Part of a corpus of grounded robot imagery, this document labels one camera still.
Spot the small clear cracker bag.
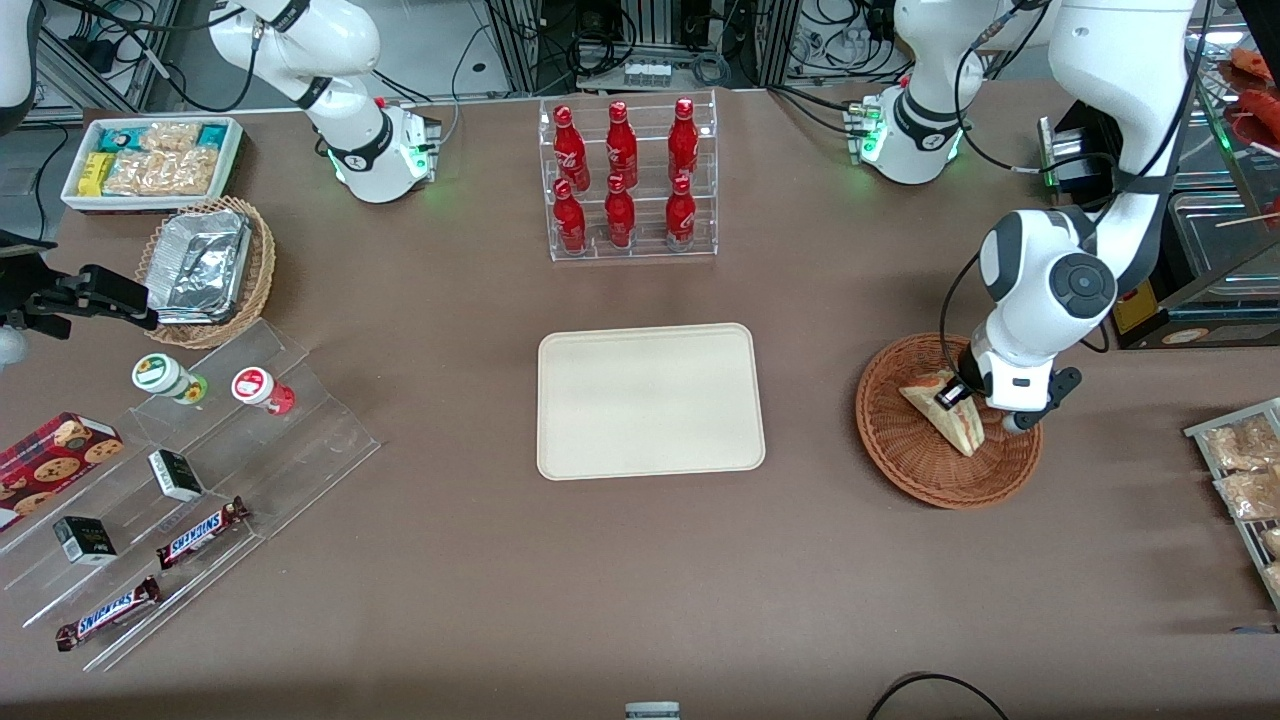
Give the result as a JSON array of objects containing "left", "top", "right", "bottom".
[{"left": 140, "top": 122, "right": 202, "bottom": 154}]

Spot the triangular sandwich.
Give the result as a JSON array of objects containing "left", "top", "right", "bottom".
[{"left": 897, "top": 371, "right": 987, "bottom": 460}]

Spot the clear acrylic bottle rack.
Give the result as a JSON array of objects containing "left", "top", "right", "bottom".
[{"left": 538, "top": 88, "right": 719, "bottom": 263}]

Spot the red lid cup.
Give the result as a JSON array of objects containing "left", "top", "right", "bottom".
[{"left": 231, "top": 366, "right": 297, "bottom": 416}]

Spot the light wicker basket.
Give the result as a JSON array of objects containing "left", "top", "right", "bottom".
[{"left": 135, "top": 196, "right": 277, "bottom": 350}]

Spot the large clear cracker bag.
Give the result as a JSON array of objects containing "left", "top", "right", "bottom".
[{"left": 103, "top": 149, "right": 220, "bottom": 198}]

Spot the aluminium foil container stack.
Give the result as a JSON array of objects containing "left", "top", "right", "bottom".
[{"left": 146, "top": 210, "right": 254, "bottom": 326}]

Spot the clear acrylic stepped stand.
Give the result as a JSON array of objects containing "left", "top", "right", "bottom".
[{"left": 0, "top": 318, "right": 382, "bottom": 673}]

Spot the brown wicker basket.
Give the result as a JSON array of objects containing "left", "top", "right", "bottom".
[{"left": 855, "top": 332, "right": 1044, "bottom": 511}]

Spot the beige plastic tray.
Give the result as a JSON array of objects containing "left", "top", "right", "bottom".
[{"left": 537, "top": 322, "right": 767, "bottom": 482}]

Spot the red sausage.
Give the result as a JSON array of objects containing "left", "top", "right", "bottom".
[{"left": 1235, "top": 88, "right": 1280, "bottom": 151}]

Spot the black hot food case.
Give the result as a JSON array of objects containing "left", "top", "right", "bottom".
[{"left": 1038, "top": 0, "right": 1280, "bottom": 351}]

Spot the white rectangular snack bin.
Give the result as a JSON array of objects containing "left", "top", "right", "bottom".
[{"left": 60, "top": 116, "right": 246, "bottom": 214}]

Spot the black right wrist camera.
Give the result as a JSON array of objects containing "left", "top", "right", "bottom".
[{"left": 30, "top": 264, "right": 160, "bottom": 332}]

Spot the red plaid cookie box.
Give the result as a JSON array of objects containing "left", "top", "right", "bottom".
[{"left": 0, "top": 412, "right": 125, "bottom": 533}]

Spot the red cola bottle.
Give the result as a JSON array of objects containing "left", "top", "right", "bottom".
[
  {"left": 665, "top": 175, "right": 698, "bottom": 251},
  {"left": 604, "top": 174, "right": 637, "bottom": 250},
  {"left": 606, "top": 100, "right": 639, "bottom": 187},
  {"left": 668, "top": 97, "right": 700, "bottom": 184},
  {"left": 553, "top": 104, "right": 588, "bottom": 189},
  {"left": 553, "top": 178, "right": 588, "bottom": 254}
]

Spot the metal wire rack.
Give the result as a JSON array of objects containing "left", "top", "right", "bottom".
[{"left": 1183, "top": 398, "right": 1280, "bottom": 611}]

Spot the small black box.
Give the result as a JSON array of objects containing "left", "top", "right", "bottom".
[
  {"left": 52, "top": 515, "right": 119, "bottom": 567},
  {"left": 148, "top": 449, "right": 205, "bottom": 503}
]

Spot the brown snickers bar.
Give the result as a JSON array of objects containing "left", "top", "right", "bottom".
[
  {"left": 156, "top": 496, "right": 251, "bottom": 571},
  {"left": 55, "top": 575, "right": 162, "bottom": 653}
]

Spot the green lid cup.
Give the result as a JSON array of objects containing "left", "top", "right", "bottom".
[{"left": 131, "top": 353, "right": 209, "bottom": 405}]

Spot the black floor cable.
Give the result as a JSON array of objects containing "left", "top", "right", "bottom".
[{"left": 865, "top": 673, "right": 1011, "bottom": 720}]

